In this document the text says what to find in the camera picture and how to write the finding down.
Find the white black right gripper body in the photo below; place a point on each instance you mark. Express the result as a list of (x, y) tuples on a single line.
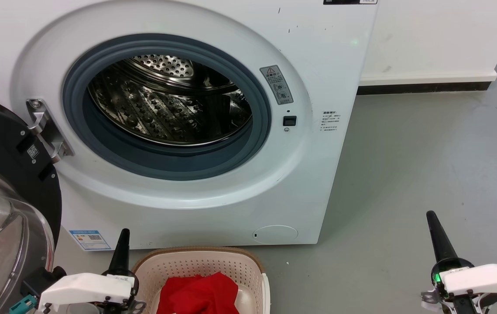
[(479, 279)]

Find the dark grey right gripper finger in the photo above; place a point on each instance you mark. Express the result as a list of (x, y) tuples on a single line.
[(442, 242)]

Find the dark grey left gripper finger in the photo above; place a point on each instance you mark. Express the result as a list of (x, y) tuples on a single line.
[(121, 257)]

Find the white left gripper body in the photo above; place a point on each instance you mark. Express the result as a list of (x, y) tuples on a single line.
[(82, 288)]

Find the red cloth garment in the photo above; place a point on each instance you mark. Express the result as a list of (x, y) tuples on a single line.
[(196, 294)]

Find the cream laundry basket brown rim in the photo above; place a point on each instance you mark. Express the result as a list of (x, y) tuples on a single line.
[(200, 261)]

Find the white front-load washing machine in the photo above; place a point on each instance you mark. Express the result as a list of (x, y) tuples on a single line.
[(309, 165)]

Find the blue energy label sticker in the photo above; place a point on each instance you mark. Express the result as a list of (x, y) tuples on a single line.
[(90, 240)]

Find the grey rubber door gasket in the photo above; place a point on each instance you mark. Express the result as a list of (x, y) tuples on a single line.
[(100, 144)]

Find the white QR code sticker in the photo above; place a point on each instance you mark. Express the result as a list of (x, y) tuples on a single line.
[(33, 151)]

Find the stainless steel washer drum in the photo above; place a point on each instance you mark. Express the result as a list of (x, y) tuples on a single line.
[(165, 113)]

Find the silver metal door hinge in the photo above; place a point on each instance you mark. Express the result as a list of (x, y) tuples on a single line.
[(45, 126)]

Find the black baseboard strip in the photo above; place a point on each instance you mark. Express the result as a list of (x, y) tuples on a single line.
[(423, 88)]

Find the round white filter cover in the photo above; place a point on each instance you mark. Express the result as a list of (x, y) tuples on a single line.
[(275, 234)]

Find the small printed text label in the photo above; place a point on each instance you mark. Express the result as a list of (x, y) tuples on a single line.
[(330, 121)]

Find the black door latch socket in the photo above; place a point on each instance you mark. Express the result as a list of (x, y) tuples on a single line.
[(289, 121)]

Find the grey warning sticker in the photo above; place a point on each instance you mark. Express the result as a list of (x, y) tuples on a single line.
[(276, 85)]

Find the black control panel strip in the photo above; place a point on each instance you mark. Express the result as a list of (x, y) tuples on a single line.
[(348, 1)]

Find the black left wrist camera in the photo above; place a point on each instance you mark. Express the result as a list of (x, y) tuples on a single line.
[(41, 281)]

